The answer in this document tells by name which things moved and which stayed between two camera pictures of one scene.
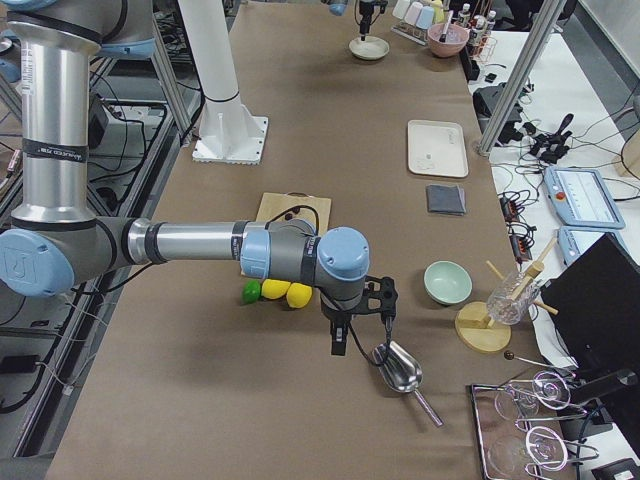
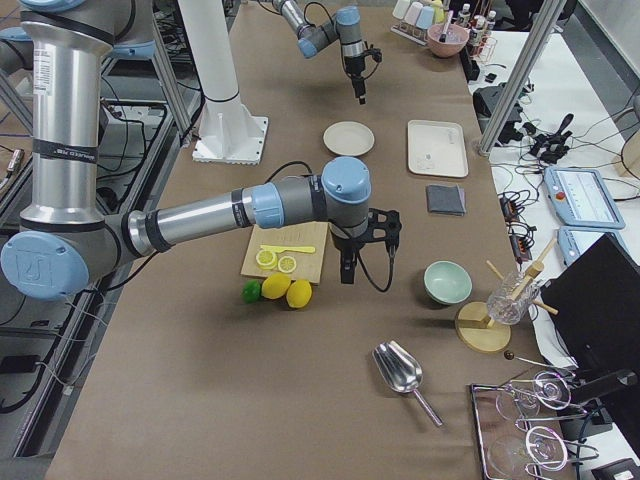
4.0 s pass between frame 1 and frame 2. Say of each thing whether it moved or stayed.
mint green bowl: stayed
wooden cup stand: stayed
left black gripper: moved
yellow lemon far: stayed
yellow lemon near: stayed
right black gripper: moved
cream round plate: moved
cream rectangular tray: stayed
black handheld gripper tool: stayed
